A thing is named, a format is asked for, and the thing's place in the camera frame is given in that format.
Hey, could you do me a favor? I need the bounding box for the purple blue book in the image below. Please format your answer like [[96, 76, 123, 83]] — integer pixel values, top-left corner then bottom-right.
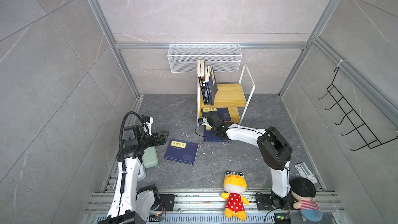
[[201, 107, 232, 121]]

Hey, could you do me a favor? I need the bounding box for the yellow cartoon book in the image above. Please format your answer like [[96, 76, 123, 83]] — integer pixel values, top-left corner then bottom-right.
[[198, 108, 232, 130]]

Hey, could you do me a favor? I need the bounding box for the blue book hidden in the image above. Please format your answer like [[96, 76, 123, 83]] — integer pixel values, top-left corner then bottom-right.
[[164, 139, 199, 166]]

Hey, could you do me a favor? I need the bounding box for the blue book Lunyu label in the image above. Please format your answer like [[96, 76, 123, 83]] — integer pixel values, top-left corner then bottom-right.
[[209, 66, 218, 105]]

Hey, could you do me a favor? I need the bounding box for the black wolf cover book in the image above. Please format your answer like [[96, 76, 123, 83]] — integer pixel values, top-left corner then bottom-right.
[[201, 60, 210, 105]]

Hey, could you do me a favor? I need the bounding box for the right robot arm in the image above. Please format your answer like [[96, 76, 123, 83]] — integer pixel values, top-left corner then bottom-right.
[[198, 112, 292, 209]]

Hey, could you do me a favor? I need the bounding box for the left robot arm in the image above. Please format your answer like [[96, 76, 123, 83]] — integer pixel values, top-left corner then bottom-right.
[[99, 125, 169, 224]]

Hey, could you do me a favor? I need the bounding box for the pale green case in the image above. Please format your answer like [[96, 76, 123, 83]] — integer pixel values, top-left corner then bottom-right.
[[143, 146, 159, 168]]

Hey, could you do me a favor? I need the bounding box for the white wooden two-tier shelf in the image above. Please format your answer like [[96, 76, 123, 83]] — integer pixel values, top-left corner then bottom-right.
[[197, 64, 256, 124]]

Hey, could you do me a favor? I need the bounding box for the yellow plush toy red dress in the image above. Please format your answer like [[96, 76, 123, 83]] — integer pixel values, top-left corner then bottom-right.
[[221, 171, 249, 221]]

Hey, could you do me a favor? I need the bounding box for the white remote-like device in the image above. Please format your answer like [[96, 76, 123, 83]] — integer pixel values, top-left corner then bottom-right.
[[294, 162, 318, 184]]

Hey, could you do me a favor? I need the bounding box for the striped plush doll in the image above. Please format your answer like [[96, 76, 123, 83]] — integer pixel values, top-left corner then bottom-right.
[[290, 177, 323, 222]]

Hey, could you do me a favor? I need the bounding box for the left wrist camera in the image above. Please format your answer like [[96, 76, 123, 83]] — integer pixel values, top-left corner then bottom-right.
[[142, 116, 153, 135]]

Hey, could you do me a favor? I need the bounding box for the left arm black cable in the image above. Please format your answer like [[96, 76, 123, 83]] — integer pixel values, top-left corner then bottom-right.
[[119, 111, 147, 175]]

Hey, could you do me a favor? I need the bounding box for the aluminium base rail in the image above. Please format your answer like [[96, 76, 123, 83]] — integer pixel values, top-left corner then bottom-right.
[[81, 189, 350, 224]]

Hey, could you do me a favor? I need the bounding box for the black wire hook rack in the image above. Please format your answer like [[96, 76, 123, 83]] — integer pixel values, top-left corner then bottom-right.
[[317, 67, 398, 151]]

